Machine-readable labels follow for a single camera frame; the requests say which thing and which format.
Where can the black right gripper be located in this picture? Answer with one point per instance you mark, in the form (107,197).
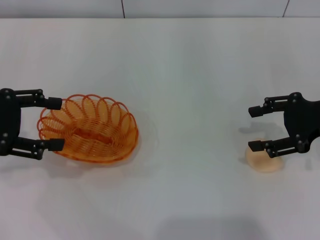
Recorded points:
(303,120)

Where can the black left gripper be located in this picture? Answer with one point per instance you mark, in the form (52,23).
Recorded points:
(8,120)

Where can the orange woven plastic basket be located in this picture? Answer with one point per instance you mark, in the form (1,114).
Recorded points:
(87,132)

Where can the pale round bread bun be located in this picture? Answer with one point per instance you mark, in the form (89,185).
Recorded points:
(262,162)

